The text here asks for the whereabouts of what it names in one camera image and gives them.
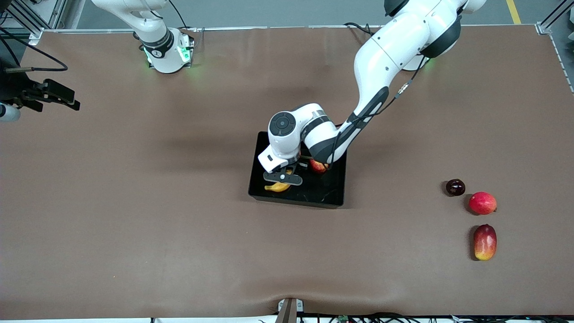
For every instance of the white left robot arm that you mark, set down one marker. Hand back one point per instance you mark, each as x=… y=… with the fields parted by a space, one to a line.
x=385 y=58

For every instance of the brown table mat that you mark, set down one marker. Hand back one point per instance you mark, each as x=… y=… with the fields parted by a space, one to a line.
x=287 y=251

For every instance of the small green circuit board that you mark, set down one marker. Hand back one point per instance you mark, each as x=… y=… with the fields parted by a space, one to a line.
x=344 y=319

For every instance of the aluminium frame corner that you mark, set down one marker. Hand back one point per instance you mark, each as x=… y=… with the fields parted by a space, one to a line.
x=543 y=28

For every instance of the round red peach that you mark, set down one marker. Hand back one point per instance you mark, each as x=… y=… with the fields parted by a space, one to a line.
x=482 y=203

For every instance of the small red apple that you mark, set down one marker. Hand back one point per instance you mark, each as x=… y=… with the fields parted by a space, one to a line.
x=319 y=168

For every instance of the dark purple plum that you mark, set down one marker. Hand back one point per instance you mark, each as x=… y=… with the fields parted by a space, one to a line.
x=455 y=187

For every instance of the aluminium frame structure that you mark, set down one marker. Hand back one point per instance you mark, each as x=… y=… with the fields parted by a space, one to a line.
x=58 y=11

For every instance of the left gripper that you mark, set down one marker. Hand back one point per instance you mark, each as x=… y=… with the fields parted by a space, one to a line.
x=301 y=168

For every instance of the black plastic box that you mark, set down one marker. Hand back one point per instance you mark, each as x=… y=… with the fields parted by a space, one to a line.
x=318 y=193

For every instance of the metal table edge bracket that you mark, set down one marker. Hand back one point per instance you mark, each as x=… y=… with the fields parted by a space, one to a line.
x=288 y=314

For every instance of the yellow banana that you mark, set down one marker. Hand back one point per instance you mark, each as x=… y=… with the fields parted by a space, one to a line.
x=278 y=187

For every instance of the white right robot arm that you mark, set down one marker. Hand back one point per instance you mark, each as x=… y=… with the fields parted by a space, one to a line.
x=163 y=54

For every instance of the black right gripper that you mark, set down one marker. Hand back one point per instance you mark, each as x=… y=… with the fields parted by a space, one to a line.
x=16 y=91

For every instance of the red yellow mango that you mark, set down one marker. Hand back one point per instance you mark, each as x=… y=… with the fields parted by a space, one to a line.
x=485 y=242

